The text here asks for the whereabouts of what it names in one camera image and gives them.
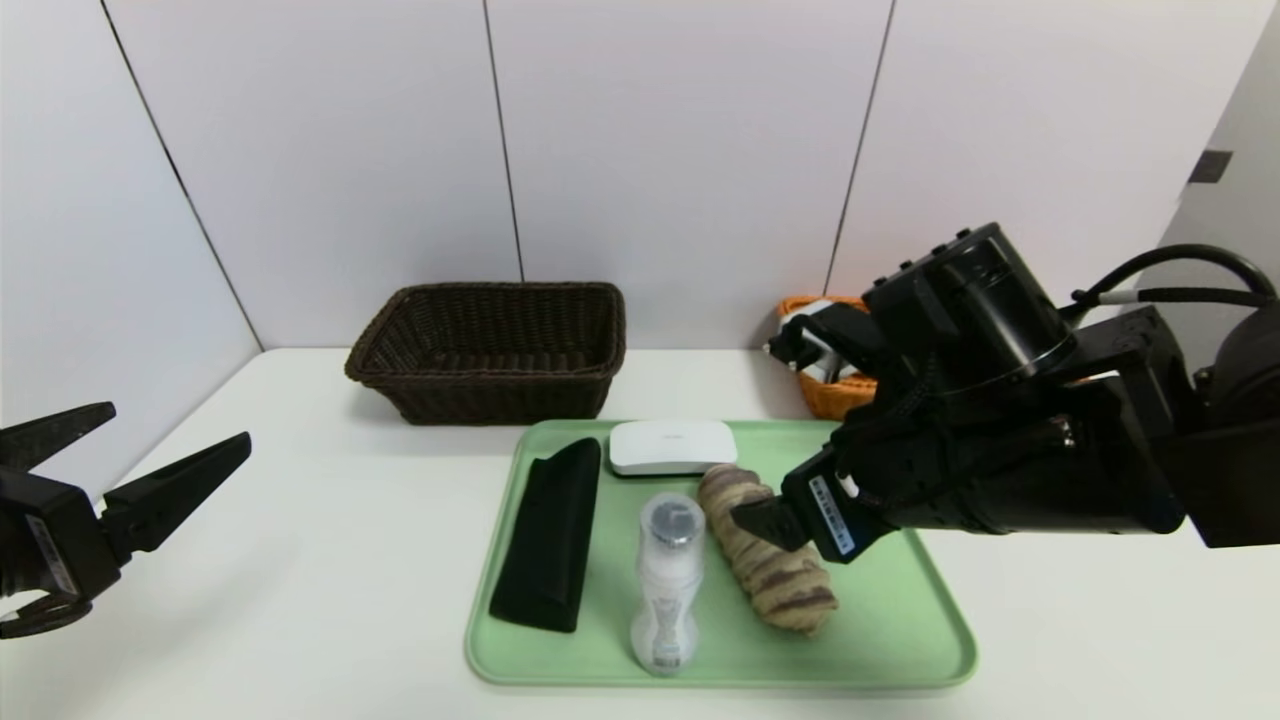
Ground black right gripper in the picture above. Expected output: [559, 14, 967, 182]
[729, 408, 999, 565]

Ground dark brown wicker basket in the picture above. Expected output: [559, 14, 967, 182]
[345, 282, 627, 427]

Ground black folded soft case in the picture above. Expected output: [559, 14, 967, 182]
[488, 437, 603, 634]

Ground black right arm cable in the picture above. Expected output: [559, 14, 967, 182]
[1060, 244, 1280, 323]

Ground white plastic bottle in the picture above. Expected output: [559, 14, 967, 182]
[629, 492, 706, 678]

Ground light green plastic tray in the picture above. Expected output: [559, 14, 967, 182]
[464, 419, 977, 689]

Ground striped twisted bread loaf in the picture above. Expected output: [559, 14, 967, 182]
[697, 463, 839, 637]

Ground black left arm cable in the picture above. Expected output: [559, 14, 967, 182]
[0, 593, 71, 641]

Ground white flat router box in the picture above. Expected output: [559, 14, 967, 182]
[608, 420, 739, 478]

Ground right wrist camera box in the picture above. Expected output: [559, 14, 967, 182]
[765, 298, 881, 386]

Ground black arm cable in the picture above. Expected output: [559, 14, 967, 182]
[0, 593, 71, 641]
[1060, 244, 1280, 323]

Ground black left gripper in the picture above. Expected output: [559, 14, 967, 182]
[0, 401, 252, 617]

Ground orange wicker basket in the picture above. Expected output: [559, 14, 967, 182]
[778, 295, 883, 422]

